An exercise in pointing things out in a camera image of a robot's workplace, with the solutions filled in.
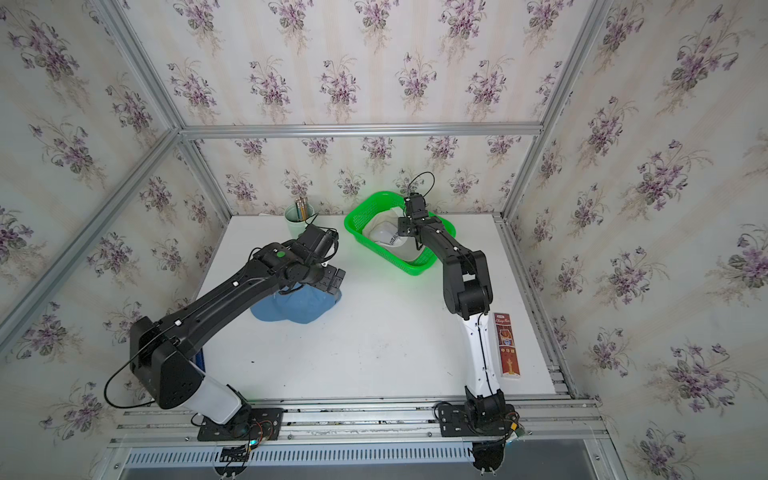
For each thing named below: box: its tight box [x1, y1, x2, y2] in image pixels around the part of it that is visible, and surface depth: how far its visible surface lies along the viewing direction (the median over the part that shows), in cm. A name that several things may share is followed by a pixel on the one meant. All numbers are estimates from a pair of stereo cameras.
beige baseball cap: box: [362, 207, 425, 262], surface depth 115 cm
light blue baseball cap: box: [250, 284, 342, 325], surface depth 89 cm
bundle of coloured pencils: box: [295, 196, 309, 221], surface depth 103 cm
